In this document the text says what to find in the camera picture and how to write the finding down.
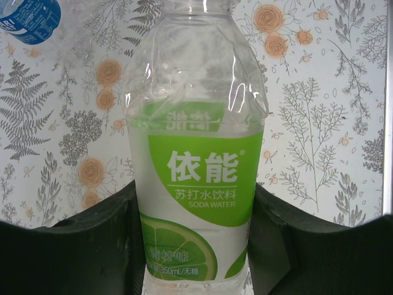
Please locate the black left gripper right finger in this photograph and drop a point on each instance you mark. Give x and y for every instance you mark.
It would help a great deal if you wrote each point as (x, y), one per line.
(313, 255)

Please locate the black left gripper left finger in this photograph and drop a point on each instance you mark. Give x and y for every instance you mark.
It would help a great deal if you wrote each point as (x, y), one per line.
(76, 252)

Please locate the clear bottle with green label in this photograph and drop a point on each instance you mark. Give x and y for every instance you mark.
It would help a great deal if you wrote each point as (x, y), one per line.
(196, 172)

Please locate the clear bottle with blue label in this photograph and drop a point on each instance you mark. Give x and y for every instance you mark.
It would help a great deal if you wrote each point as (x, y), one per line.
(30, 21)

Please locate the aluminium table side rail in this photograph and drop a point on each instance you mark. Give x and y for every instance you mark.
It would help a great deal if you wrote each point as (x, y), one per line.
(387, 107)

